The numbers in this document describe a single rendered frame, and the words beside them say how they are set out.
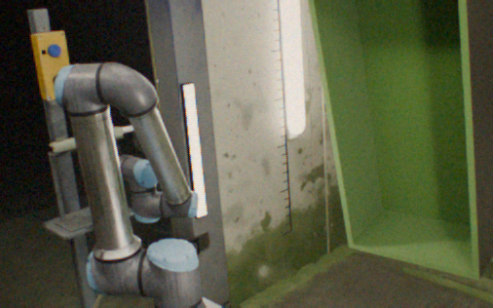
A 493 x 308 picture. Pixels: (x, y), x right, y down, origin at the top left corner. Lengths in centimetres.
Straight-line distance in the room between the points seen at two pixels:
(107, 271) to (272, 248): 148
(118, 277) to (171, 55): 108
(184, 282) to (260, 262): 136
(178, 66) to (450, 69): 113
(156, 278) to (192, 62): 112
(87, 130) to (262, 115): 141
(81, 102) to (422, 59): 147
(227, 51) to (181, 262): 125
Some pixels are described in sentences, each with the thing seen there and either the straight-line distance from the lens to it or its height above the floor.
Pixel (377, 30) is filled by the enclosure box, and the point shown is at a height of 144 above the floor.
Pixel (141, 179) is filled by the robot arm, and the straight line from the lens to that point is 193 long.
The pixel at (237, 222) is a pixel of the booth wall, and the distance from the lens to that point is 287.
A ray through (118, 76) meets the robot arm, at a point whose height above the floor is 146.
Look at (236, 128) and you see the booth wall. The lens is 274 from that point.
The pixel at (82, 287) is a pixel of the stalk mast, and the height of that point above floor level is 43.
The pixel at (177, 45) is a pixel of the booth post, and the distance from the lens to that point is 249.
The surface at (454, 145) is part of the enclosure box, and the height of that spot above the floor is 93.
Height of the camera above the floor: 165
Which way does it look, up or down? 16 degrees down
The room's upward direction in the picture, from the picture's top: 5 degrees counter-clockwise
